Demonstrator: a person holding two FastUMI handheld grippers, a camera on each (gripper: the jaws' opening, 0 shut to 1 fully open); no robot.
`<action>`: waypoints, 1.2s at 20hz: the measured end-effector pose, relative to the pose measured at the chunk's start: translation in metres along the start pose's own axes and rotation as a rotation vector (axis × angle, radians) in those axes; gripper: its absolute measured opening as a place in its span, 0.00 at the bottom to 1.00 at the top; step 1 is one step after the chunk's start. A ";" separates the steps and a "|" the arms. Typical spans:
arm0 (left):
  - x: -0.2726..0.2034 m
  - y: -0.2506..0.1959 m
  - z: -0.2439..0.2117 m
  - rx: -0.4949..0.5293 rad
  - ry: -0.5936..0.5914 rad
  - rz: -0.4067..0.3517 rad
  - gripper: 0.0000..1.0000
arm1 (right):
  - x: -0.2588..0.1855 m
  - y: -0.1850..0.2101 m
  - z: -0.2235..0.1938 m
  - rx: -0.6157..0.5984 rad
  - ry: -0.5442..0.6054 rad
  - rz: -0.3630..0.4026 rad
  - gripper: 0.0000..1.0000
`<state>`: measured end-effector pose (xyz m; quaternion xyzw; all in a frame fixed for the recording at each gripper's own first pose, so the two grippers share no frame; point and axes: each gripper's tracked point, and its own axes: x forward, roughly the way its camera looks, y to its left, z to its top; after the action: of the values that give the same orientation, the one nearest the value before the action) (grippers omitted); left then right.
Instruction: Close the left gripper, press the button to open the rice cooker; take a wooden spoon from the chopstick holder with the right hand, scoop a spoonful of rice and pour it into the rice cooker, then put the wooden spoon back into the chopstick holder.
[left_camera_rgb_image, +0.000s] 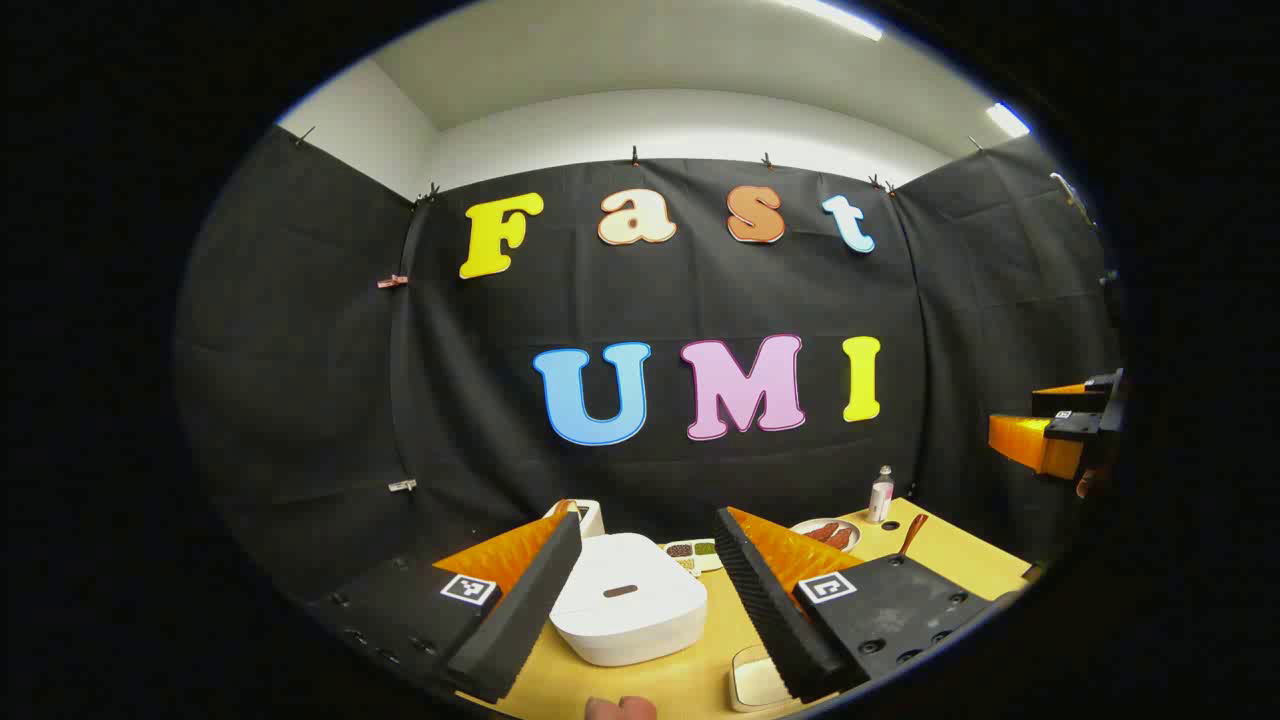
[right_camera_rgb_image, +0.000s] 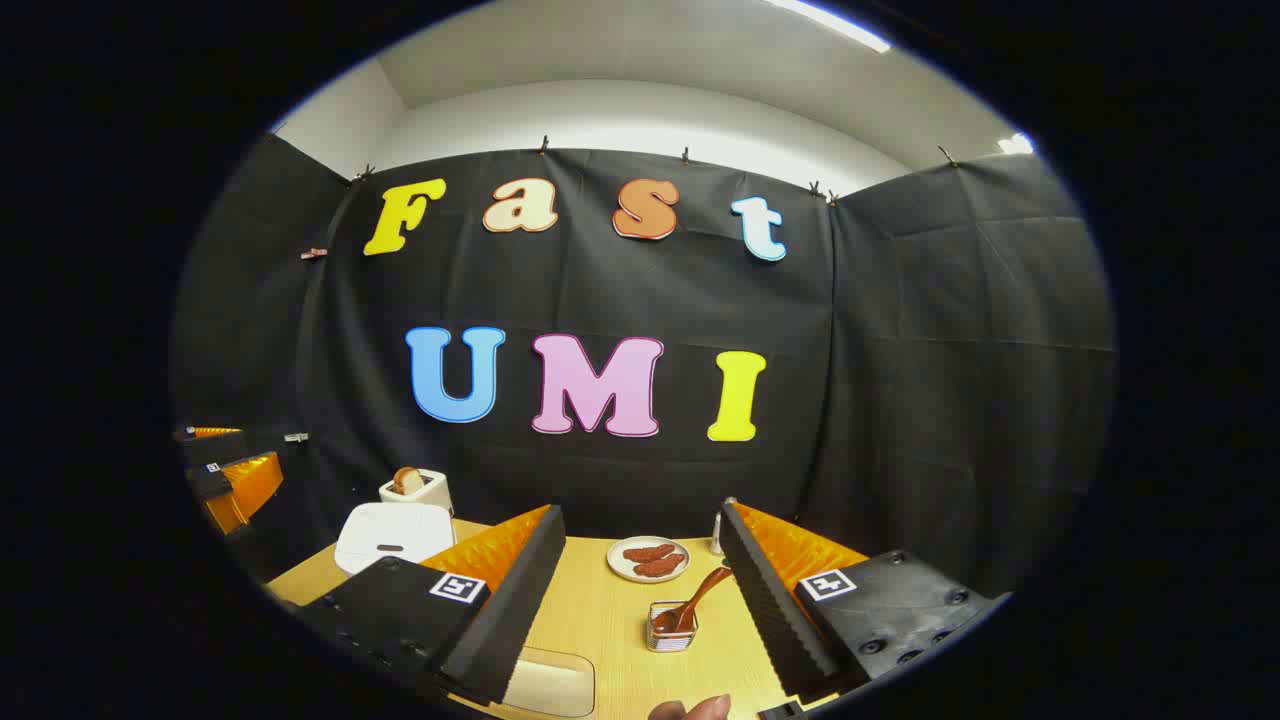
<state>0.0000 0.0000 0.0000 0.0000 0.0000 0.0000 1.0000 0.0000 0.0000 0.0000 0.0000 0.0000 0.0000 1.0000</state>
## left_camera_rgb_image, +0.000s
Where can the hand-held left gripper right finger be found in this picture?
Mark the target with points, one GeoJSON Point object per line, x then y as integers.
{"type": "Point", "coordinates": [765, 610]}

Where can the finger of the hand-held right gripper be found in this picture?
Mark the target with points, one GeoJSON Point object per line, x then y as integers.
{"type": "Point", "coordinates": [1065, 395]}
{"type": "Point", "coordinates": [1030, 440]}

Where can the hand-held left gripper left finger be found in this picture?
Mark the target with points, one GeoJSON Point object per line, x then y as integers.
{"type": "Point", "coordinates": [530, 600]}

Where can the cream dish of rice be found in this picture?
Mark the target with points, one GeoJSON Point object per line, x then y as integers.
{"type": "Point", "coordinates": [755, 682]}

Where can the white rice cooker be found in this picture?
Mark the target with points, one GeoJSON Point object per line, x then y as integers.
{"type": "Point", "coordinates": [630, 620]}

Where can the brown wooden spoon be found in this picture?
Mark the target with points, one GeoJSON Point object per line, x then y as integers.
{"type": "Point", "coordinates": [912, 535]}

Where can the white divided dish of grains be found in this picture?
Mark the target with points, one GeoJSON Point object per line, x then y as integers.
{"type": "Point", "coordinates": [700, 550]}

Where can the white round plate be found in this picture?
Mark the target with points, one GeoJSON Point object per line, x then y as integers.
{"type": "Point", "coordinates": [800, 525]}

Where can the red meat slice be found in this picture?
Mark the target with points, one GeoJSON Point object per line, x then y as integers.
{"type": "Point", "coordinates": [822, 530]}
{"type": "Point", "coordinates": [842, 539]}

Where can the white toaster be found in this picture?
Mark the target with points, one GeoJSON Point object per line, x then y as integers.
{"type": "Point", "coordinates": [592, 520]}

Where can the clear bottle with pink label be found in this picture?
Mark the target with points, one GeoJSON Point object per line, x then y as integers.
{"type": "Point", "coordinates": [881, 495]}

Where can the short ceiling light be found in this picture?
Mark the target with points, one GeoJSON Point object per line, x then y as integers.
{"type": "Point", "coordinates": [1006, 120]}

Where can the black backdrop cloth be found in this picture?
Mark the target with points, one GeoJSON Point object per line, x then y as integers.
{"type": "Point", "coordinates": [700, 290]}

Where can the brown clothes peg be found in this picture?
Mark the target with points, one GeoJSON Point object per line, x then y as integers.
{"type": "Point", "coordinates": [392, 282]}

